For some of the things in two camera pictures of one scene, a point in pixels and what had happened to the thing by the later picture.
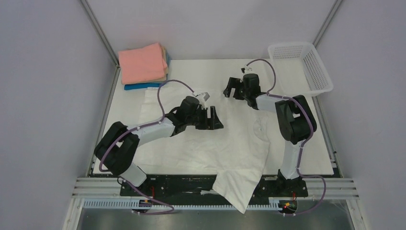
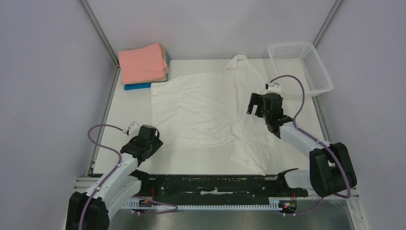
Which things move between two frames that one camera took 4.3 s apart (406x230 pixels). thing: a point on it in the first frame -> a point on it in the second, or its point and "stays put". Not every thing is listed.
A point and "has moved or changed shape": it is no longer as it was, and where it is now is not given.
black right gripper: (236, 89) -> (259, 106)
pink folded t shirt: (142, 64) stays put
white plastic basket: (299, 71) stays put
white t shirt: (236, 154) has moved or changed shape
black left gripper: (212, 123) -> (157, 144)
